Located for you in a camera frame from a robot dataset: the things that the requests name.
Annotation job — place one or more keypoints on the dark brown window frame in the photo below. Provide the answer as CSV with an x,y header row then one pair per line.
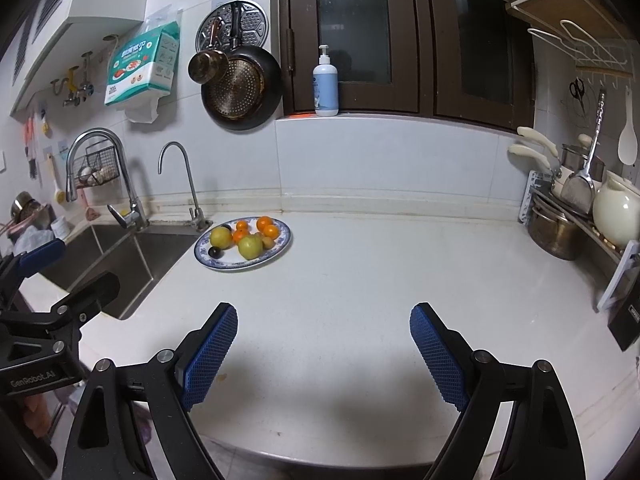
x,y
425,60

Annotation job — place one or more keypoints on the person's left hand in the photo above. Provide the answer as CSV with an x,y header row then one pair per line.
x,y
36,415

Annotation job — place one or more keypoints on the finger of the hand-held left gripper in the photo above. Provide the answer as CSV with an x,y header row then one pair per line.
x,y
42,255
90,295

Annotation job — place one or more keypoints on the garlic bulb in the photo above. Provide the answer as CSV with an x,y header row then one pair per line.
x,y
86,175
105,174

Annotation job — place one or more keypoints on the white rice paddle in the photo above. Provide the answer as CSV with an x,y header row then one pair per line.
x,y
627,145

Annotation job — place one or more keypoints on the steel sink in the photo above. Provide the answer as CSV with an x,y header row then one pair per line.
x,y
120,265

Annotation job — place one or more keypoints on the metal mesh skimmer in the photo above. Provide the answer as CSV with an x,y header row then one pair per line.
x,y
580,190

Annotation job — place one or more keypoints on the black scissors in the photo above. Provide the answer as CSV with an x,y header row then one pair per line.
x,y
577,89

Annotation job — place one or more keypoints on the yellow citrus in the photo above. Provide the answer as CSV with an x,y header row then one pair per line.
x,y
221,237

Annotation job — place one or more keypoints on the cream saucepan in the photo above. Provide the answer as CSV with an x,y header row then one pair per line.
x,y
530,154

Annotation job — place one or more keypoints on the green paper towel pack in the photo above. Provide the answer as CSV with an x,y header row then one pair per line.
x,y
142,60

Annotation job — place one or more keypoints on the steel stock pot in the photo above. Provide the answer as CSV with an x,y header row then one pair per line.
x,y
552,235

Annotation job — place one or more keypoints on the blue and white plate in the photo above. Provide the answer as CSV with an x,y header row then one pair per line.
x,y
230,261

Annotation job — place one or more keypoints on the large steel sink faucet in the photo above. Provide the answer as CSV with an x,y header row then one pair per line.
x,y
132,207

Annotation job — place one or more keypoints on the dish rack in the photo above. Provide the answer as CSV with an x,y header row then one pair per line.
x,y
529,195

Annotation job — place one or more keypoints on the large green citrus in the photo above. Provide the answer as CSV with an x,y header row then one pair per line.
x,y
250,247

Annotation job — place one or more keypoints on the black box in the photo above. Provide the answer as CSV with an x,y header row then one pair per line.
x,y
627,320

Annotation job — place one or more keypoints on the white tray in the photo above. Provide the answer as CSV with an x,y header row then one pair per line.
x,y
620,275

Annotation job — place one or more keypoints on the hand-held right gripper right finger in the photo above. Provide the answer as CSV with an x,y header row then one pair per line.
x,y
440,355

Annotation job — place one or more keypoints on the white pump soap bottle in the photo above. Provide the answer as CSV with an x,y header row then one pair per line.
x,y
326,90

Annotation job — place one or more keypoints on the round metal steamer rack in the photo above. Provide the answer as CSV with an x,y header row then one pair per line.
x,y
252,25

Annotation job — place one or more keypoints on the metal wall tap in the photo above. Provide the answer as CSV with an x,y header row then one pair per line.
x,y
62,85
84,87

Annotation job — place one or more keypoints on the black hanging brush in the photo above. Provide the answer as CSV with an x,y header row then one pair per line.
x,y
32,167

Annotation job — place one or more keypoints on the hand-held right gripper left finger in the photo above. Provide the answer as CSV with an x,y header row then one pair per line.
x,y
210,355

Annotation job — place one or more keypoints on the black frying pan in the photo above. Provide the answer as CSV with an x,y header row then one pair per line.
x,y
235,90

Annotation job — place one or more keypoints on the yellow dish brush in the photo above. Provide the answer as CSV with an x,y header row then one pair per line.
x,y
57,187

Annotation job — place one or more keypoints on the small copper pot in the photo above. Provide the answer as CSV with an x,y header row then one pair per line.
x,y
207,67

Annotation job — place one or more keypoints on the small beige round fruit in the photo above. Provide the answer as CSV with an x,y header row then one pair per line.
x,y
268,243

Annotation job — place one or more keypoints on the clear plastic bag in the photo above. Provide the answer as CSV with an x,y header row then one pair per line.
x,y
27,237

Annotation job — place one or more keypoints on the thin steel gooseneck faucet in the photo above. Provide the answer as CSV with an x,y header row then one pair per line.
x,y
192,195

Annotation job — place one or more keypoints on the white ceramic pot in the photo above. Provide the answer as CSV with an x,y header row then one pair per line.
x,y
617,215

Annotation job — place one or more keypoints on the small orange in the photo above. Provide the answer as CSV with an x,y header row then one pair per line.
x,y
240,237
271,231
243,225
264,222

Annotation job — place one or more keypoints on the white jar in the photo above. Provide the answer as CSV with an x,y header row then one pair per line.
x,y
60,225

